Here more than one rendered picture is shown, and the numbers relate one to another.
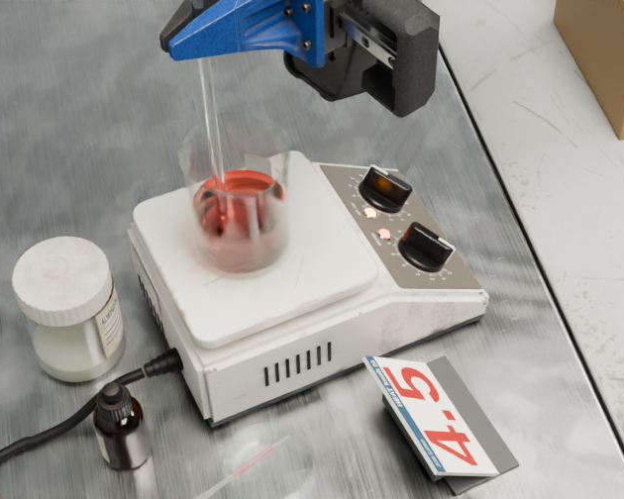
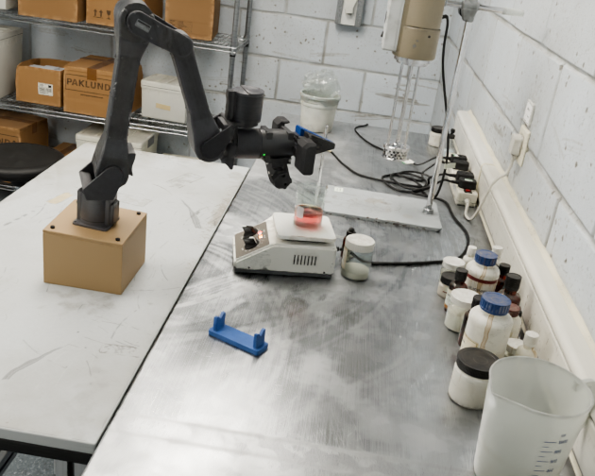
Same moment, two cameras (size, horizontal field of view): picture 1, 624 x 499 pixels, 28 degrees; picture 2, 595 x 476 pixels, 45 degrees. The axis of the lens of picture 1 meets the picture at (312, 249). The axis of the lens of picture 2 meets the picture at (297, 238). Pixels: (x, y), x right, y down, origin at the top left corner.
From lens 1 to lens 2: 1.82 m
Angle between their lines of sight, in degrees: 105
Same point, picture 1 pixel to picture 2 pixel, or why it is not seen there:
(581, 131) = (154, 267)
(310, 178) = (279, 229)
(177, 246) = (325, 229)
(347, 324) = not seen: hidden behind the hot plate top
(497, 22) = (143, 301)
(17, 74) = (360, 348)
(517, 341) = (227, 241)
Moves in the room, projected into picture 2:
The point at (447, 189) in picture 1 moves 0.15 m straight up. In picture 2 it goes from (215, 269) to (222, 198)
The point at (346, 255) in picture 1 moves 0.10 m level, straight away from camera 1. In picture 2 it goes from (280, 216) to (261, 232)
